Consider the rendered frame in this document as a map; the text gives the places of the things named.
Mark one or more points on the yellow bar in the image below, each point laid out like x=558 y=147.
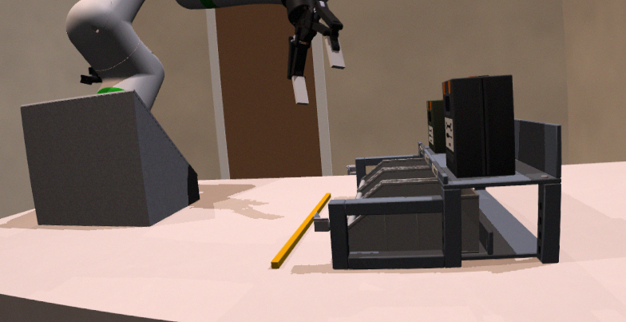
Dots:
x=293 y=241

